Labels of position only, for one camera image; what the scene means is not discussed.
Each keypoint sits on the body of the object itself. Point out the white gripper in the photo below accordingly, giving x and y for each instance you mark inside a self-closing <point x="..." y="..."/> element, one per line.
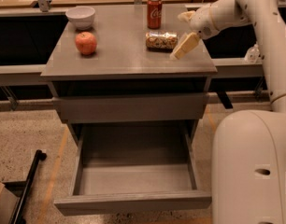
<point x="201" y="22"/>

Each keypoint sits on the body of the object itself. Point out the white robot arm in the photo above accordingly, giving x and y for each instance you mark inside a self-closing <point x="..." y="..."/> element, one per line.
<point x="248" y="164"/>

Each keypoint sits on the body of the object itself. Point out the red cola can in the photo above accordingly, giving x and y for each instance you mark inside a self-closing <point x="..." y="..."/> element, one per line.
<point x="154" y="14"/>

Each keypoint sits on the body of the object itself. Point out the closed grey top drawer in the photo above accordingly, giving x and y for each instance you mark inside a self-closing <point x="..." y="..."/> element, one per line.
<point x="123" y="108"/>

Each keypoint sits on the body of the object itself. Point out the grey drawer cabinet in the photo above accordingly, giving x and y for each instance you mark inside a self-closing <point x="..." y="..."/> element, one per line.
<point x="122" y="64"/>

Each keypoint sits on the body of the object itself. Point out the open grey middle drawer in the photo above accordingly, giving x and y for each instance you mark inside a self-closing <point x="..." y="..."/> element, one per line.
<point x="134" y="167"/>

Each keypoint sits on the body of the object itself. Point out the clear sanitizer pump bottle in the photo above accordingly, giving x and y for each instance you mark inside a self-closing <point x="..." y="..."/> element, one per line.
<point x="252" y="55"/>

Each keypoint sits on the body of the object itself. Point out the red apple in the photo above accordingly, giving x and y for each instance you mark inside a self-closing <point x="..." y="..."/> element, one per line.
<point x="86" y="43"/>

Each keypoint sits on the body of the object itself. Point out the white ceramic bowl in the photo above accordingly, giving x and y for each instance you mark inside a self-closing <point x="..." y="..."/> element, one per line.
<point x="81" y="17"/>

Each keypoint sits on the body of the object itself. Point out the cardboard box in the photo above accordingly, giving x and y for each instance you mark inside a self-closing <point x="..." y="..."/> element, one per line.
<point x="7" y="204"/>

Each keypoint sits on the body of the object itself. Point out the black cart frame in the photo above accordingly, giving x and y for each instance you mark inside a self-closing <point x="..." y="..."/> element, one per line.
<point x="21" y="189"/>

